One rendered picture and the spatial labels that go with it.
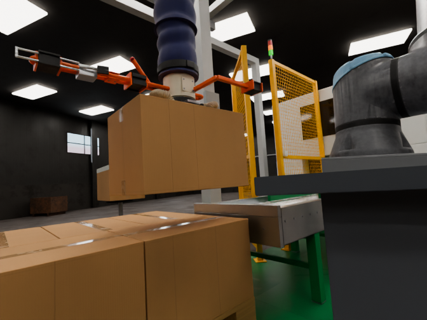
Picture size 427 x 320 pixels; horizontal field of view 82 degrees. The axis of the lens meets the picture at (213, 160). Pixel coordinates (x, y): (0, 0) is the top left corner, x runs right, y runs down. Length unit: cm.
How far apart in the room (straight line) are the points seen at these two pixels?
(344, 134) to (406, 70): 18
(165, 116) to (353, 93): 69
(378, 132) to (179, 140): 72
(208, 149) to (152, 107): 32
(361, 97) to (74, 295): 99
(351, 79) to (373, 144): 18
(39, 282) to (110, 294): 22
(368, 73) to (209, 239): 87
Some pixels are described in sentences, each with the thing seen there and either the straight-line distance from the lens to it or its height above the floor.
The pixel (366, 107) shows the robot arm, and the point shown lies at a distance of 72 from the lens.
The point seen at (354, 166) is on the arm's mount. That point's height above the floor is 76.
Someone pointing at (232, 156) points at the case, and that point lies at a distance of 127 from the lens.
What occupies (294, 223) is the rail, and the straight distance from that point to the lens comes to 145.
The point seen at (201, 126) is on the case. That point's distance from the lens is 117.
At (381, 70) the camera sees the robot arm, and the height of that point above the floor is 99.
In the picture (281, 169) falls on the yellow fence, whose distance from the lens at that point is 275.
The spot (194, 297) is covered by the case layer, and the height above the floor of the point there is 27.
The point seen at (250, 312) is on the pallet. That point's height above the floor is 8.
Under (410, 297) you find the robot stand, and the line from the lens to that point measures 70.
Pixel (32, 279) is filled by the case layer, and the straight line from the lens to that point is 92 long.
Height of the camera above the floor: 74
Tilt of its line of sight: 5 degrees up
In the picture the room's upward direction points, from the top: 4 degrees counter-clockwise
